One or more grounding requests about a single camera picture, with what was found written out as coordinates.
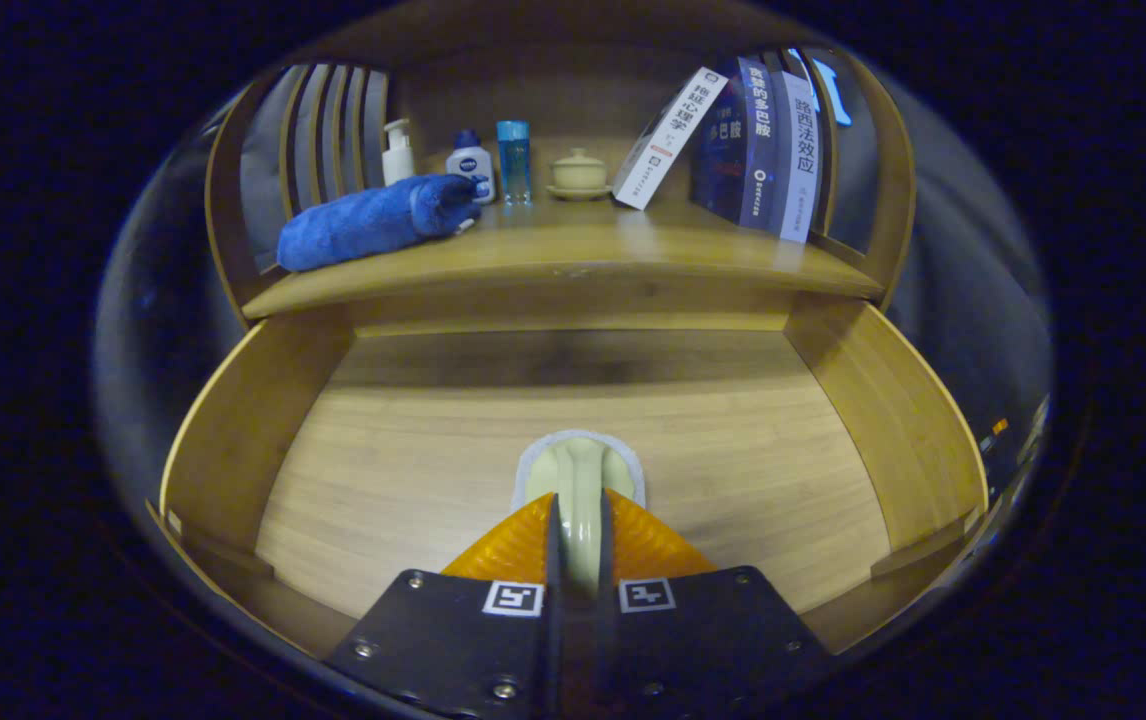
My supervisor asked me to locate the wooden cabinet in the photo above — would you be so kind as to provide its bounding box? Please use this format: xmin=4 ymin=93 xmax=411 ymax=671
xmin=203 ymin=0 xmax=919 ymax=331

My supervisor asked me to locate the white book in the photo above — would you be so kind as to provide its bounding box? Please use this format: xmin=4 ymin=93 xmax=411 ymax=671
xmin=611 ymin=66 xmax=730 ymax=211

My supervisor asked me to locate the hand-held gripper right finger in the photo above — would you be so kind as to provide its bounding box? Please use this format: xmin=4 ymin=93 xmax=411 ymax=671
xmin=595 ymin=488 xmax=834 ymax=716

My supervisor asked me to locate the clear blue bottle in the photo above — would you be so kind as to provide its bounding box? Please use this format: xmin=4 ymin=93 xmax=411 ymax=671
xmin=496 ymin=120 xmax=533 ymax=207

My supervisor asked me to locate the white bottle with blue cap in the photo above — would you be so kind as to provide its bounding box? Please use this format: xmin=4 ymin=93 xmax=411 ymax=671
xmin=445 ymin=129 xmax=496 ymax=206

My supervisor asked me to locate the wooden drawer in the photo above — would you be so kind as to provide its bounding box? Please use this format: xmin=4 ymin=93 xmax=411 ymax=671
xmin=145 ymin=300 xmax=992 ymax=661

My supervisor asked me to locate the dark blue book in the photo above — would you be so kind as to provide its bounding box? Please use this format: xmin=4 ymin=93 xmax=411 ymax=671
xmin=688 ymin=55 xmax=784 ymax=233

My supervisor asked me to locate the white pump bottle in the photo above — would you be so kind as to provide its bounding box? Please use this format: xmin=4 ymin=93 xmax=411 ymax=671
xmin=381 ymin=118 xmax=416 ymax=188

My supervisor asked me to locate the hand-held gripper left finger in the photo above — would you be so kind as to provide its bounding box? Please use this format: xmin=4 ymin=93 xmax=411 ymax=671
xmin=323 ymin=492 xmax=562 ymax=720

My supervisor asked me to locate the light purple book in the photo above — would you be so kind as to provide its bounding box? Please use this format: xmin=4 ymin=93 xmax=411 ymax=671
xmin=776 ymin=70 xmax=824 ymax=244

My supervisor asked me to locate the pale green scrub brush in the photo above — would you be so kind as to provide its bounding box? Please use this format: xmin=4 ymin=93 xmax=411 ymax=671
xmin=511 ymin=430 xmax=647 ymax=601

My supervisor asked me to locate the beige lidded teacup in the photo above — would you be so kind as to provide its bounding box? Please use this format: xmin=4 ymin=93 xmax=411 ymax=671
xmin=546 ymin=148 xmax=614 ymax=202

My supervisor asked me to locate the rolled blue towel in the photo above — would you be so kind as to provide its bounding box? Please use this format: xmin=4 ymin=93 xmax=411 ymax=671
xmin=277 ymin=174 xmax=482 ymax=273

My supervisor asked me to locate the wooden countertop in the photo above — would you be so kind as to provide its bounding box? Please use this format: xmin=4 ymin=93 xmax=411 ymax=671
xmin=241 ymin=195 xmax=884 ymax=321

